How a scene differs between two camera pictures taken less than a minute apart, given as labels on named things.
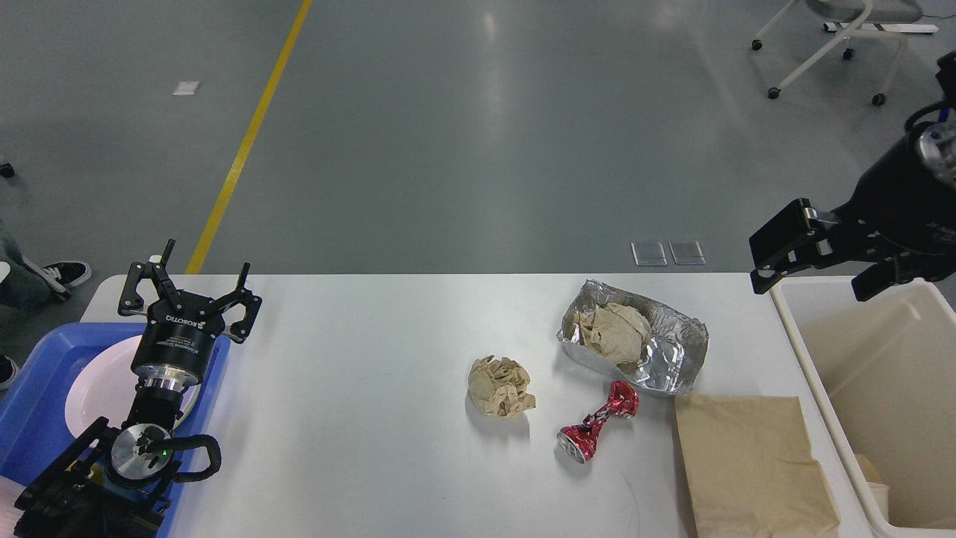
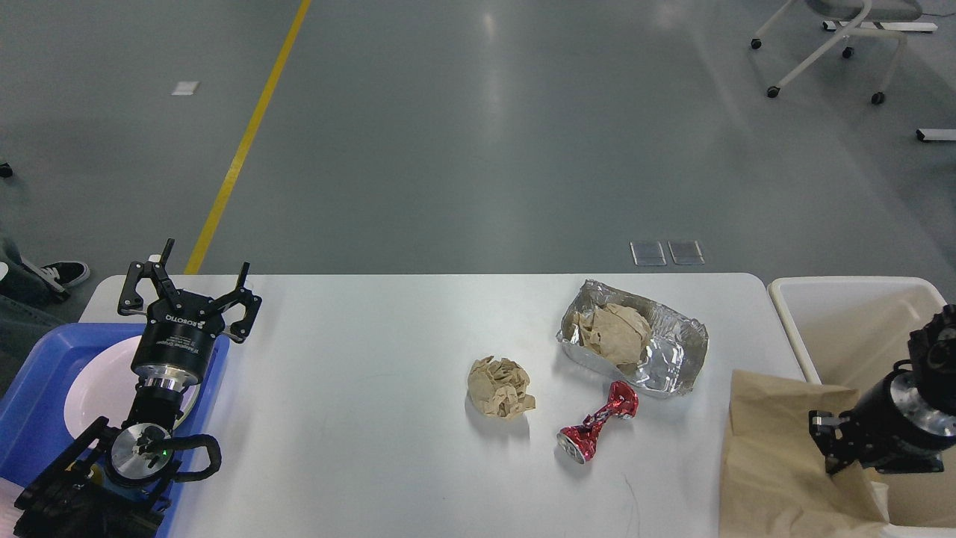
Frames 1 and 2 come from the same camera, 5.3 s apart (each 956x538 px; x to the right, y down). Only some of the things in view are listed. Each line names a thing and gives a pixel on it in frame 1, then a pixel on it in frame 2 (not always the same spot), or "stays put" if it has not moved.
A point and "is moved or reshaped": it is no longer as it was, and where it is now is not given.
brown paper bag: (749, 470) is moved or reshaped
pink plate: (104, 387) stays put
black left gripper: (173, 347) stays put
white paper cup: (880, 494) stays put
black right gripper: (902, 214) -> (892, 408)
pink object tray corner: (9, 514) stays put
